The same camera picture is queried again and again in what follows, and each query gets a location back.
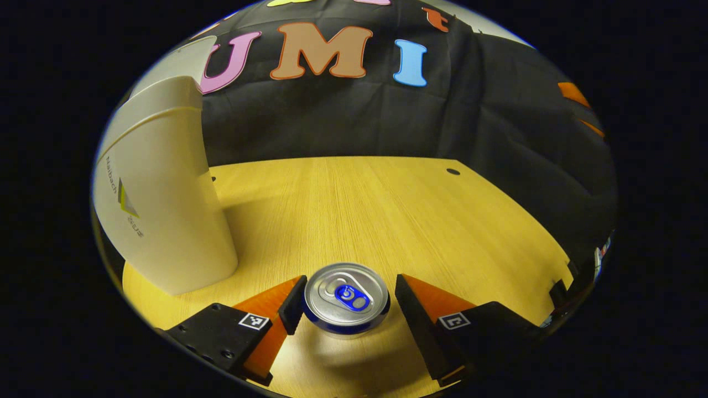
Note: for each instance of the silver blue pop can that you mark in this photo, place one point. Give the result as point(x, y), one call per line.
point(345, 293)

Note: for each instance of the black backdrop cloth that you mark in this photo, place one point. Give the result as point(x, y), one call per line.
point(498, 138)

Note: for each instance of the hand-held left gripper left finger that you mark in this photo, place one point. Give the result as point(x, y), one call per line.
point(293, 304)

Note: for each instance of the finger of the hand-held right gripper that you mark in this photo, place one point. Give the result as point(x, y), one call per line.
point(593, 129)
point(572, 94)

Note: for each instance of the wooden desktop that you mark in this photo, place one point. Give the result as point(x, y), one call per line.
point(387, 210)

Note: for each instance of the white desktop garbage bin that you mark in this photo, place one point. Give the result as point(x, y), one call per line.
point(166, 193)

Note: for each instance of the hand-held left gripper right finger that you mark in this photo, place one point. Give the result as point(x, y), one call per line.
point(417, 326)

